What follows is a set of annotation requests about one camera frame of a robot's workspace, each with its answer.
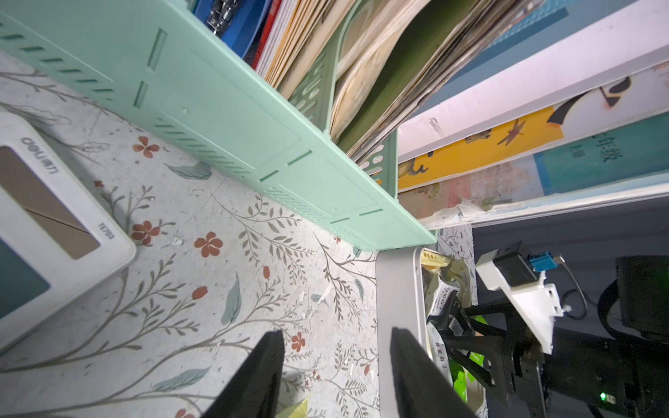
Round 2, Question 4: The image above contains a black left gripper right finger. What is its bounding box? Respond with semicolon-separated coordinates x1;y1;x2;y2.
390;327;476;418

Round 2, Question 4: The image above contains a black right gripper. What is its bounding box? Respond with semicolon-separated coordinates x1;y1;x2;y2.
438;298;550;417

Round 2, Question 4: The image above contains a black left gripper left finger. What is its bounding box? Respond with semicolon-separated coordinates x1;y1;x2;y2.
200;330;285;418

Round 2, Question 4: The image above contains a black cookie packet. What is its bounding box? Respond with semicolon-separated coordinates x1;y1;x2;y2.
426;280;460;331

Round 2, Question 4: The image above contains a yellow cookie packet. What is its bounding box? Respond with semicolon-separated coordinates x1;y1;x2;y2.
275;398;309;418

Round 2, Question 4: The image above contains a white plastic storage box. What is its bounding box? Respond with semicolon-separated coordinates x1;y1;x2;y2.
376;247;488;417

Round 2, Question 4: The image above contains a mint green file organizer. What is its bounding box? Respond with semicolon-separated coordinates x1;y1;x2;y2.
1;1;436;252

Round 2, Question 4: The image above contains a white scientific calculator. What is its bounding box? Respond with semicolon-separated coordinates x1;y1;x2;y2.
1;113;137;352

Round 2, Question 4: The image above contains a blue folder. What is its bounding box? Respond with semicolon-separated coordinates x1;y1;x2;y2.
216;1;271;57

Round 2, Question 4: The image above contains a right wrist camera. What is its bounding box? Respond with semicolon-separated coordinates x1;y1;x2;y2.
475;241;566;355

